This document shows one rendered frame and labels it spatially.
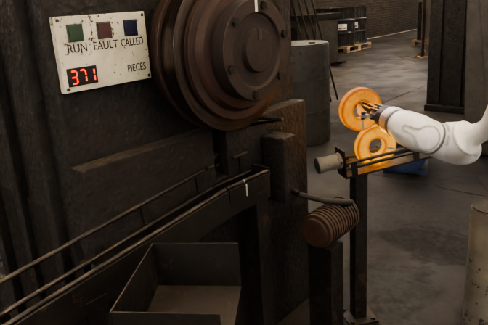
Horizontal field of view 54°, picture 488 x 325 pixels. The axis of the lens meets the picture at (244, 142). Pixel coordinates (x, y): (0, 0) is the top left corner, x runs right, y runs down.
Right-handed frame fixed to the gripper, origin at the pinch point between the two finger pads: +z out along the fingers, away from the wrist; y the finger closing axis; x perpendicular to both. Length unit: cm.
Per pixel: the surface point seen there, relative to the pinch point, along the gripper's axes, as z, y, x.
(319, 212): -12.6, -20.7, -33.1
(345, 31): 897, 414, -86
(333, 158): -2.6, -11.3, -17.9
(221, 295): -60, -64, -23
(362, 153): -2.5, -0.3, -17.6
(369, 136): -2.2, 2.6, -11.7
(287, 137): -4.2, -28.8, -7.2
